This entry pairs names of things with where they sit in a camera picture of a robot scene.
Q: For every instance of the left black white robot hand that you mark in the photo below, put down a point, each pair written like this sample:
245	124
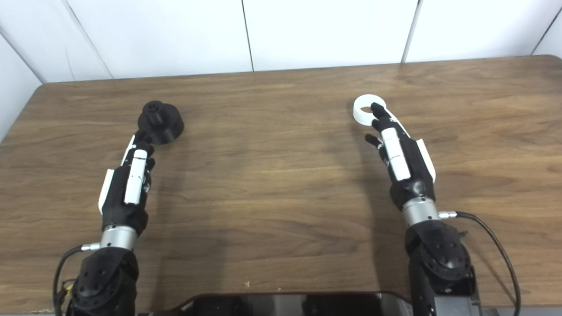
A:
117	197

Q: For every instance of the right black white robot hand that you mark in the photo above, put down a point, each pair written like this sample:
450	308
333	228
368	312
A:
412	175

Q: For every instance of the round black plastic part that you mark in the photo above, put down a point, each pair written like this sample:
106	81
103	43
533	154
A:
164	125

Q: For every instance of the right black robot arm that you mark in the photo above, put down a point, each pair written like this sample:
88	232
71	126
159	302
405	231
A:
439	259

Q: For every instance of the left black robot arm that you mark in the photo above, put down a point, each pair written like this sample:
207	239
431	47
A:
103	276

